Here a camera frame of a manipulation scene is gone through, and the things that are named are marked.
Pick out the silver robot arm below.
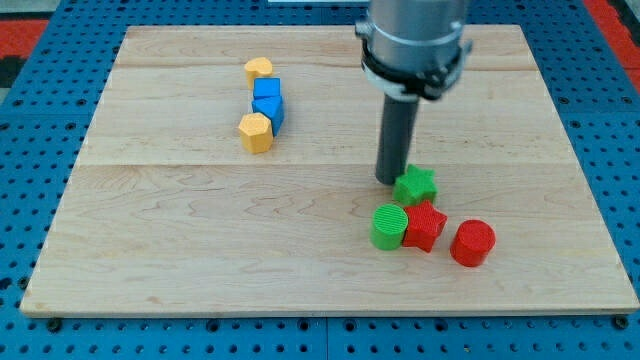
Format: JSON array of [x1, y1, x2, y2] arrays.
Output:
[[355, 0, 472, 102]]

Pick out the yellow hexagon block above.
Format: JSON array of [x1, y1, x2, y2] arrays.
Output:
[[238, 113, 273, 154]]

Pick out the green circle block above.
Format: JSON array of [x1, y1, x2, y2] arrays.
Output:
[[370, 204, 408, 251]]

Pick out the red circle block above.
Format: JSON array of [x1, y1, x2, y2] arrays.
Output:
[[450, 219, 496, 267]]

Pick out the blue triangle block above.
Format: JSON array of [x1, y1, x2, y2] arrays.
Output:
[[251, 96, 285, 136]]

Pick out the green star block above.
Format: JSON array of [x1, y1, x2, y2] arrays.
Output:
[[392, 164, 438, 206]]

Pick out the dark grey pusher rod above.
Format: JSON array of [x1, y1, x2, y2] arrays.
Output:
[[375, 95, 419, 185]]

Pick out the blue square block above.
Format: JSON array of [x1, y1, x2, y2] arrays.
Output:
[[253, 77, 281, 99]]

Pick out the red star block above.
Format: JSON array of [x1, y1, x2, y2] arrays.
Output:
[[402, 200, 448, 253]]

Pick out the yellow heart block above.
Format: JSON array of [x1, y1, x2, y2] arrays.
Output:
[[244, 57, 274, 90]]

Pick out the wooden board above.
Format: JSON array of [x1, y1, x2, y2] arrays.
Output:
[[21, 25, 639, 318]]

